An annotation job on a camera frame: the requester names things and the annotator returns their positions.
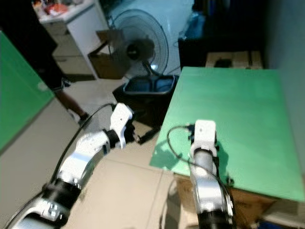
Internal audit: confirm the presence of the light wooden crate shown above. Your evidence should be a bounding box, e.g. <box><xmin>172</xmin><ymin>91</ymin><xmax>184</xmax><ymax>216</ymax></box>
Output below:
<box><xmin>205</xmin><ymin>50</ymin><xmax>264</xmax><ymax>69</ymax></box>

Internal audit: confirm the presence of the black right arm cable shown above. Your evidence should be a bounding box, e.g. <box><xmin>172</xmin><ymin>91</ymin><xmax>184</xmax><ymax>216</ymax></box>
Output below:
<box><xmin>167</xmin><ymin>123</ymin><xmax>196</xmax><ymax>176</ymax></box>

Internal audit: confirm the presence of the black standing fan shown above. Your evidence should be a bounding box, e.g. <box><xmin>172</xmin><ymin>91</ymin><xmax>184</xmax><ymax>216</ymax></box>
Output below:
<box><xmin>111</xmin><ymin>9</ymin><xmax>170</xmax><ymax>78</ymax></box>

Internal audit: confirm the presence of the green backdrop panel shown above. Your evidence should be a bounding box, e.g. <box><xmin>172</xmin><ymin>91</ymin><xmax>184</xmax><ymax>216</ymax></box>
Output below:
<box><xmin>0</xmin><ymin>31</ymin><xmax>56</xmax><ymax>149</ymax></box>

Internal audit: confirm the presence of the green-topped wooden table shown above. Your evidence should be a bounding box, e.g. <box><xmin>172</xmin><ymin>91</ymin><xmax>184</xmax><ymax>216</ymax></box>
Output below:
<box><xmin>149</xmin><ymin>66</ymin><xmax>305</xmax><ymax>226</ymax></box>

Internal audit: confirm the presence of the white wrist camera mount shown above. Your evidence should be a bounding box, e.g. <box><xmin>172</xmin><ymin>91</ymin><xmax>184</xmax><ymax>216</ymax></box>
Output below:
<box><xmin>193</xmin><ymin>119</ymin><xmax>218</xmax><ymax>152</ymax></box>
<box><xmin>109</xmin><ymin>103</ymin><xmax>134</xmax><ymax>149</ymax></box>

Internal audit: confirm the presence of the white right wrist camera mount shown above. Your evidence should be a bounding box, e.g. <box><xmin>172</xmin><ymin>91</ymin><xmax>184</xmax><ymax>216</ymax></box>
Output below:
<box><xmin>193</xmin><ymin>119</ymin><xmax>218</xmax><ymax>152</ymax></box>

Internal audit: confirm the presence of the open brown cardboard box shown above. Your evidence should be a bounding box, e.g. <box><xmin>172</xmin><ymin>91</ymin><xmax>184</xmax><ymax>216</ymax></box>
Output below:
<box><xmin>88</xmin><ymin>29</ymin><xmax>127</xmax><ymax>80</ymax></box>

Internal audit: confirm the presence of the small black object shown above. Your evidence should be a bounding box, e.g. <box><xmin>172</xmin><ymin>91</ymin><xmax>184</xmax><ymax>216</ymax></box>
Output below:
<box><xmin>214</xmin><ymin>58</ymin><xmax>232</xmax><ymax>67</ymax></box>

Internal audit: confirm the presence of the red clutter pile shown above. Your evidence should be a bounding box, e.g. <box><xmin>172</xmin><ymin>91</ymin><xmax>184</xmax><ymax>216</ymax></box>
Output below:
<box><xmin>31</xmin><ymin>0</ymin><xmax>82</xmax><ymax>18</ymax></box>

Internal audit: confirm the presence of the person in black clothes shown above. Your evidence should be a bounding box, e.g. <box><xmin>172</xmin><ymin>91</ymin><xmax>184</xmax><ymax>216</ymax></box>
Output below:
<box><xmin>0</xmin><ymin>0</ymin><xmax>92</xmax><ymax>126</ymax></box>

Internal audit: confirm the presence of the black plastic bin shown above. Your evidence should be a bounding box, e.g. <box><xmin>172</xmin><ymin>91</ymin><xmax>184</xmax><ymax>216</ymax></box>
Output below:
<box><xmin>112</xmin><ymin>74</ymin><xmax>180</xmax><ymax>128</ymax></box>

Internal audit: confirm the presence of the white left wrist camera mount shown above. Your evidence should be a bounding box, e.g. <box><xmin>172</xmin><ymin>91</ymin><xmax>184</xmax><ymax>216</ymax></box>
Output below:
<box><xmin>109</xmin><ymin>103</ymin><xmax>134</xmax><ymax>149</ymax></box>

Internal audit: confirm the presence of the white drawer cabinet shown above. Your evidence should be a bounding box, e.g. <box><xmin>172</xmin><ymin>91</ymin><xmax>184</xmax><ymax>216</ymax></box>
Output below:
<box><xmin>32</xmin><ymin>0</ymin><xmax>109</xmax><ymax>81</ymax></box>

